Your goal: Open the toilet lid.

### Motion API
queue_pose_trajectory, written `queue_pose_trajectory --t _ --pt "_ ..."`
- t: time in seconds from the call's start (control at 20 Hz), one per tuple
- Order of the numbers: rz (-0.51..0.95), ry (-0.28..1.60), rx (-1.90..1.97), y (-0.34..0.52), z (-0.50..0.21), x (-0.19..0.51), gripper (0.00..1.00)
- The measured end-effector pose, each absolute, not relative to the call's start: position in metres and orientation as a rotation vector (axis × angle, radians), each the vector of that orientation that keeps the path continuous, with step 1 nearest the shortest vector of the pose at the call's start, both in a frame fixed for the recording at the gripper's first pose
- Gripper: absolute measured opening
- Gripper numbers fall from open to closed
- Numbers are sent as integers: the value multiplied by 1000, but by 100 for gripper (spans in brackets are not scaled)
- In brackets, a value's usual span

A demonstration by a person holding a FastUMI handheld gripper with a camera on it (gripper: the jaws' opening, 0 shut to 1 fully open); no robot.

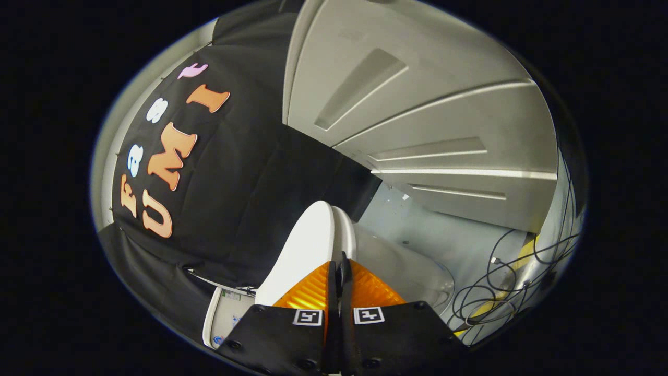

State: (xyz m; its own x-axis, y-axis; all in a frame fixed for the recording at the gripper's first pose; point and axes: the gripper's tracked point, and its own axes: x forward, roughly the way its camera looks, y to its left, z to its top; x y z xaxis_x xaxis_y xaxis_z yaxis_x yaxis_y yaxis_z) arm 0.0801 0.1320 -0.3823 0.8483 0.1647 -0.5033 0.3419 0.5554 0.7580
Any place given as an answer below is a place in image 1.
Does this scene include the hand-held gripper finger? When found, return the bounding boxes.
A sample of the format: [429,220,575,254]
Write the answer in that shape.
[217,261,341,375]
[341,251,469,375]

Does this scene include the white toilet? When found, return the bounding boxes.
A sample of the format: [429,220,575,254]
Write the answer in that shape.
[202,205,456,350]

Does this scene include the black backdrop cloth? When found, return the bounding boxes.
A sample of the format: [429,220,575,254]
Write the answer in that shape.
[98,0,383,346]

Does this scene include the yellow floor tape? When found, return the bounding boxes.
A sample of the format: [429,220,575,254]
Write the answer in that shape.
[453,234,539,338]

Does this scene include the white drawer cabinet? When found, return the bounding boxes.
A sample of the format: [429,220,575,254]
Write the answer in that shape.
[282,0,560,234]

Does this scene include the black floor cables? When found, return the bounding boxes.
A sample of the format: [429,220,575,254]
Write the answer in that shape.
[448,157,583,346]

